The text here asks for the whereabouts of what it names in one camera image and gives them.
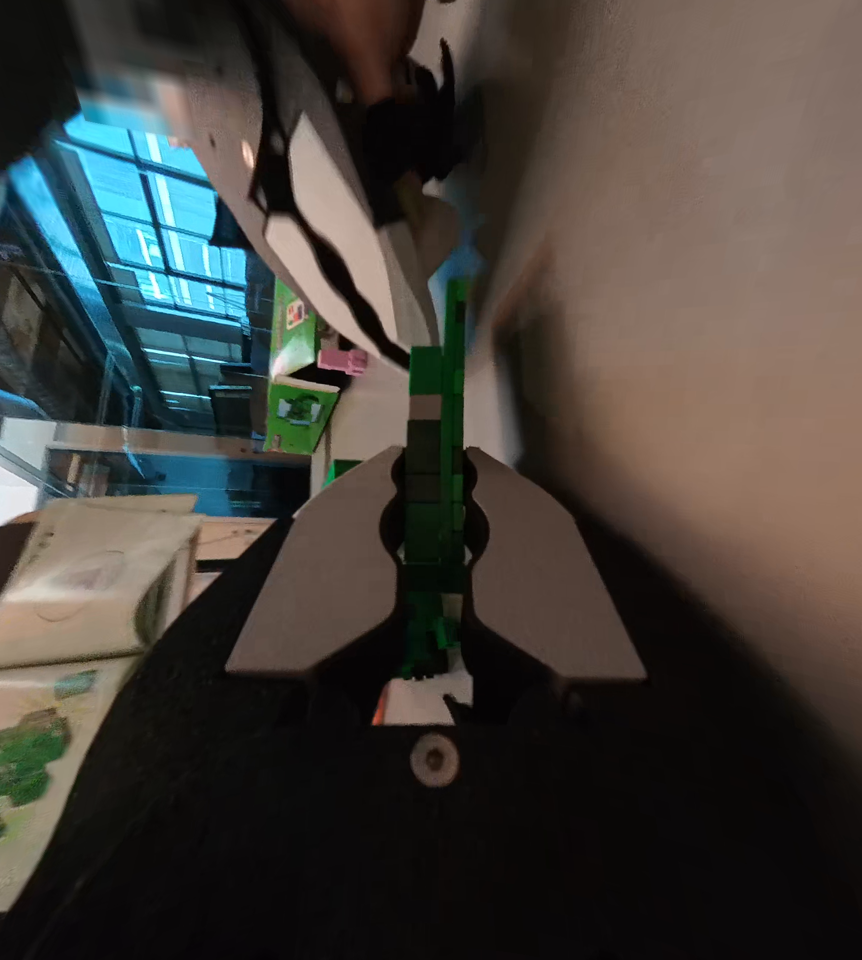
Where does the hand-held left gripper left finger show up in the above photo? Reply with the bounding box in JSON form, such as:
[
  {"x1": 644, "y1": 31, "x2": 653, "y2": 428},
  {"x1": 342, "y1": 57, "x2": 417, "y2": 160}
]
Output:
[{"x1": 223, "y1": 444, "x2": 411, "y2": 680}]

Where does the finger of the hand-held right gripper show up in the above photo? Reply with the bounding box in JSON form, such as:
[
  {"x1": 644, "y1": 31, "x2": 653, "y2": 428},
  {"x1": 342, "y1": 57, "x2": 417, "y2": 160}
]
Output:
[
  {"x1": 172, "y1": 41, "x2": 411, "y2": 372},
  {"x1": 262, "y1": 111, "x2": 463, "y2": 354}
]

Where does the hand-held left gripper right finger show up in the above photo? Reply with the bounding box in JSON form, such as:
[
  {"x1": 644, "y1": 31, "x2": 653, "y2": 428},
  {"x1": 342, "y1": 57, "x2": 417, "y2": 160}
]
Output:
[{"x1": 464, "y1": 445, "x2": 648, "y2": 682}]

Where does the green lego panel assembly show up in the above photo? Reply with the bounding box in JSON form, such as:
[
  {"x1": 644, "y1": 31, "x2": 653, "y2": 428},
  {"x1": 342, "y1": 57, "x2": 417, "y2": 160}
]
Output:
[{"x1": 399, "y1": 277, "x2": 477, "y2": 682}]

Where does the green lego box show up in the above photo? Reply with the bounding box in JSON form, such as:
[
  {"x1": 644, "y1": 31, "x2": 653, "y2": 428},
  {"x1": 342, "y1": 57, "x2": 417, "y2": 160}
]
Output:
[{"x1": 262, "y1": 277, "x2": 342, "y2": 456}]

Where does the person's right hand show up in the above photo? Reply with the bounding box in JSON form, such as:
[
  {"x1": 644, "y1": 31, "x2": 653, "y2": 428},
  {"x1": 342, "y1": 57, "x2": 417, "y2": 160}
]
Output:
[{"x1": 329, "y1": 0, "x2": 480, "y2": 230}]

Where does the paned window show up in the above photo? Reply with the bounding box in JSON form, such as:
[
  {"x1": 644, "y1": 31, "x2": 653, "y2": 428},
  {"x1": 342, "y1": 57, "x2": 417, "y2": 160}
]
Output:
[{"x1": 11, "y1": 112, "x2": 252, "y2": 346}]

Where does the glass partition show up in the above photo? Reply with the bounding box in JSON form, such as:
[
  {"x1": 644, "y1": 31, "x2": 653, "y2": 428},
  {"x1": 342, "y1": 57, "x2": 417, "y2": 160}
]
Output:
[{"x1": 0, "y1": 416, "x2": 312, "y2": 519}]

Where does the open instruction booklet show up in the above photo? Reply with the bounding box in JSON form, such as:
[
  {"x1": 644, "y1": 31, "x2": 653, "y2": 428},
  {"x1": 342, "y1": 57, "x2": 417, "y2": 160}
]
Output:
[{"x1": 0, "y1": 495, "x2": 207, "y2": 924}]

